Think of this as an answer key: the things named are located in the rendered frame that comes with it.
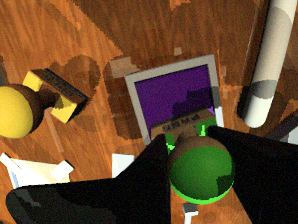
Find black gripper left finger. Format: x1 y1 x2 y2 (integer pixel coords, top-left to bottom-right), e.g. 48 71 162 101
5 133 172 224

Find white flat bar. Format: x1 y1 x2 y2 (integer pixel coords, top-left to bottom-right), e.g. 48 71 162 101
112 153 134 179

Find white inspection card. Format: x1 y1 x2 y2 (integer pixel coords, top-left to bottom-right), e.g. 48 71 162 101
0 153 74 189

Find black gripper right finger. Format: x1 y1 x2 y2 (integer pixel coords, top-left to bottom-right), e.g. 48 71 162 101
208 125 298 224

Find white cylinder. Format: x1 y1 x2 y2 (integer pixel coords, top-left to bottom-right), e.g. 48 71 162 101
242 0 298 128

